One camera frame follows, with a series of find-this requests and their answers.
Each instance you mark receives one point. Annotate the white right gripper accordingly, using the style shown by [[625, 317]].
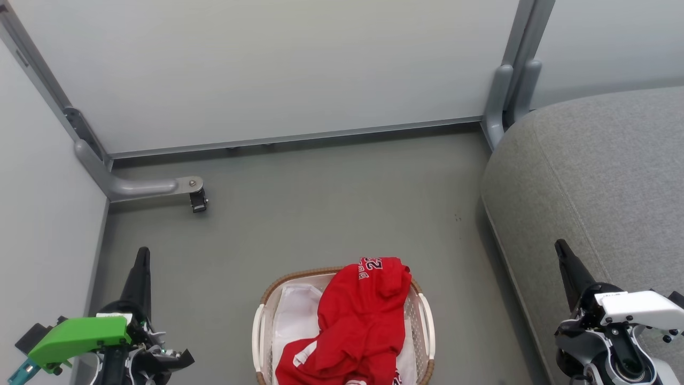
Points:
[[636, 307]]

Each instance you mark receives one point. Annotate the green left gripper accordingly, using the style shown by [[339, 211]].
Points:
[[80, 337]]

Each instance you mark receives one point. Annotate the red white sports jersey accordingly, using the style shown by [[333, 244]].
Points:
[[358, 321]]

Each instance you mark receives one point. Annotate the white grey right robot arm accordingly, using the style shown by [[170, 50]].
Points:
[[620, 358]]

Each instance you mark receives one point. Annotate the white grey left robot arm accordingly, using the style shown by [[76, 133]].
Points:
[[115, 371]]

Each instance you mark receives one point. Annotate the grey fabric sofa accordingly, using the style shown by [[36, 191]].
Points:
[[598, 182]]

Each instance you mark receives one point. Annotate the grey metal partition foot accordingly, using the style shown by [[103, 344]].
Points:
[[139, 186]]

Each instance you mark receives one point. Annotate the black caster wheel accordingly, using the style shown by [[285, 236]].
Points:
[[199, 202]]

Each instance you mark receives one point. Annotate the white wicker-rimmed laundry basket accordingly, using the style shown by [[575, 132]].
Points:
[[264, 326]]

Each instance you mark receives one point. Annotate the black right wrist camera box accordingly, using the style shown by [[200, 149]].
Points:
[[677, 299]]

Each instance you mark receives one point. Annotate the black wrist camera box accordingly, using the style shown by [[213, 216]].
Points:
[[37, 334], [677, 299]]

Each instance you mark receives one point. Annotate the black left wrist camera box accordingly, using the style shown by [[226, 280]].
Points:
[[37, 334]]

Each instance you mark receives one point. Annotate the teal left camera connector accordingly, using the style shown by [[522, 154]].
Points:
[[18, 373]]

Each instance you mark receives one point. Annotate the grey metal partition post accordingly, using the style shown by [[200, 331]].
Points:
[[48, 85], [515, 69]]

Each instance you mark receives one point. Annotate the grey metal partition rail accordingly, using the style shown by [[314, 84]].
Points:
[[299, 138]]

